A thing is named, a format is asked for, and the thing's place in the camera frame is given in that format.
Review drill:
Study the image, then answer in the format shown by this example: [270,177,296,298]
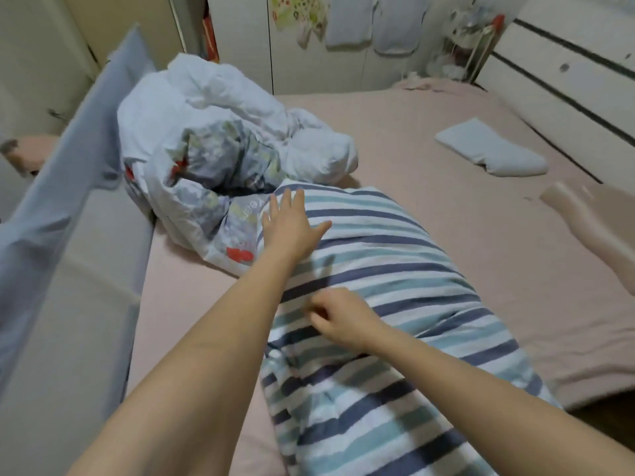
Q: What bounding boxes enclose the person's right hand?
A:
[303,287,394,355]

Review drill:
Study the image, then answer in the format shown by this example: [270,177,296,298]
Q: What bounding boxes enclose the person's left hand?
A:
[261,188,332,268]

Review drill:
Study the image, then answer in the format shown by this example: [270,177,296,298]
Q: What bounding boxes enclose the blue white striped blanket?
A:
[256,179,564,476]

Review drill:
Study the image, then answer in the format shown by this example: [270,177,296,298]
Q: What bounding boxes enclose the person's right forearm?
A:
[368,328,635,476]

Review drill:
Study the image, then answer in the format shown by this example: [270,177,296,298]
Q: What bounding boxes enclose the person's left forearm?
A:
[67,254,304,476]

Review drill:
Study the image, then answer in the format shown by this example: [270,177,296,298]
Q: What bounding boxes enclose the crumpled white printed duvet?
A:
[117,53,359,278]

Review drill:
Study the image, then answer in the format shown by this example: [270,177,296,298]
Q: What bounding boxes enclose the pink bed sheet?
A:
[125,76,635,476]

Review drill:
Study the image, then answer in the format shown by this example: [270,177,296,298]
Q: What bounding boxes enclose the white wardrobe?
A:
[206,0,478,96]

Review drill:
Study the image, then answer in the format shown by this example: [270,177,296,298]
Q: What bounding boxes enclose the red hanging decoration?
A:
[200,9,220,64]

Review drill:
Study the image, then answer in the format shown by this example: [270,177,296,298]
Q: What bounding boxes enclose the folded light blue cloth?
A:
[435,117,549,178]

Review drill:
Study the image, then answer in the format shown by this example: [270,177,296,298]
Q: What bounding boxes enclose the hanging floral printed cloth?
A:
[270,0,331,49]

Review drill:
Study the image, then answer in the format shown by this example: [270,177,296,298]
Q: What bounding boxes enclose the hanging light blue garment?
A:
[324,0,381,50]
[372,0,430,57]

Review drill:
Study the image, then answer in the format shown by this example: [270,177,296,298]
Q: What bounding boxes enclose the white rack with items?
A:
[426,7,506,83]

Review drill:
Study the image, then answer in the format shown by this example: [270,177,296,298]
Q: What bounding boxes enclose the beige door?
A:
[62,0,187,71]

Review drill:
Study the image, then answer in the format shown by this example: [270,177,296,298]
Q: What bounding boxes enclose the beige doll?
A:
[539,180,635,296]

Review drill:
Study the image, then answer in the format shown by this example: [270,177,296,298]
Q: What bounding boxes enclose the white headboard with black stripes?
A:
[475,0,635,194]

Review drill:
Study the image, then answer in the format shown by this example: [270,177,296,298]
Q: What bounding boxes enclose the grey blue bed rail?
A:
[0,23,160,392]

